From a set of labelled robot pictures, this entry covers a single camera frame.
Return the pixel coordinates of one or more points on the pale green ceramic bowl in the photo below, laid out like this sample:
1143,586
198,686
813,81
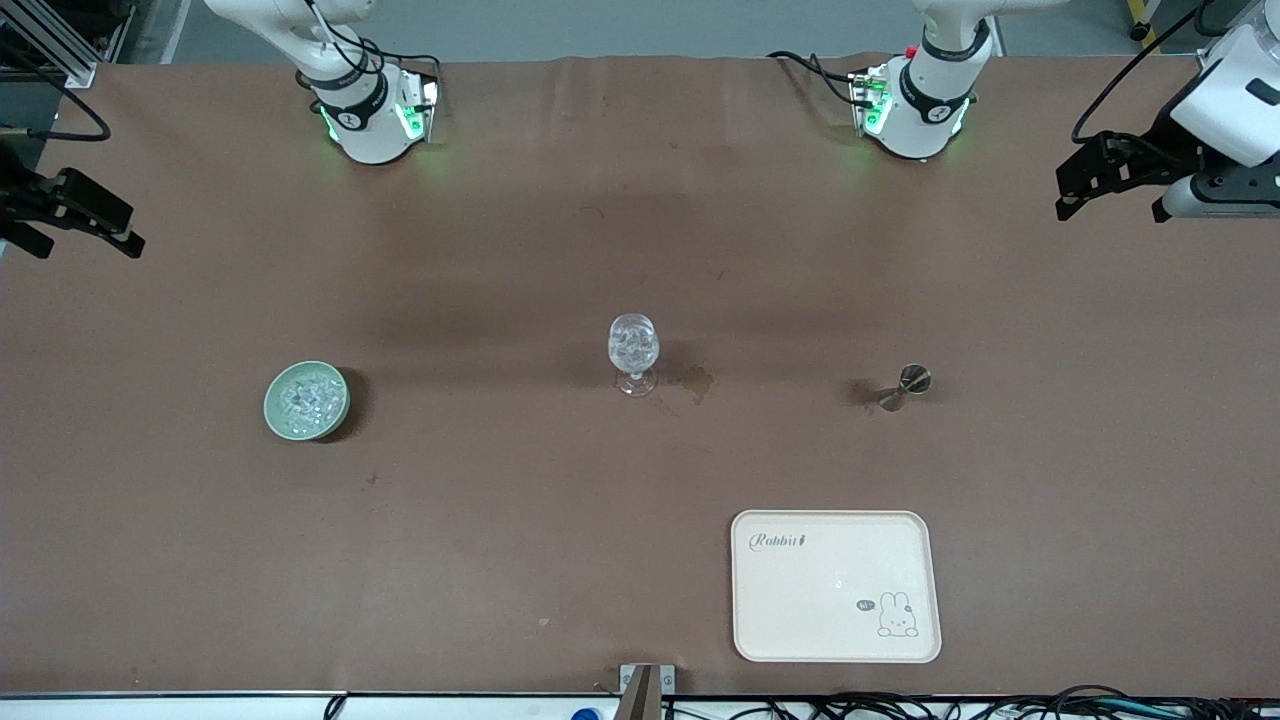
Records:
278,418

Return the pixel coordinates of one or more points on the steel double jigger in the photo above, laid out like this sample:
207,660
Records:
915,378

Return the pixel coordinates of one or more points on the cream rabbit print tray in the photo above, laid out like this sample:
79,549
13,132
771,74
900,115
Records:
830,590

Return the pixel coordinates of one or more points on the brown table cover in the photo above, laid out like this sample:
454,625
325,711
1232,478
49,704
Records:
500,250

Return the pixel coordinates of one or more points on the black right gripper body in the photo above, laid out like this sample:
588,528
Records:
22,197

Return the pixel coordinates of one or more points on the clear stemmed wine glass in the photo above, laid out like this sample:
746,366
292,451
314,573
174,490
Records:
633,340

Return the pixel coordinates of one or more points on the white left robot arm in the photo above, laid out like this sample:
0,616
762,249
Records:
925,110

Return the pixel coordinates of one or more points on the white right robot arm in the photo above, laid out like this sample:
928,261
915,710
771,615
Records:
370,130

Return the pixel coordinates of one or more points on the white table edge rail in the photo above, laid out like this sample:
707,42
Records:
150,708

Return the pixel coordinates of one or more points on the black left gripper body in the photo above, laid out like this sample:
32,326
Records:
1163,146

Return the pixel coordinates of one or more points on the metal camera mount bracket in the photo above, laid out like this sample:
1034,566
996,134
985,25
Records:
645,690

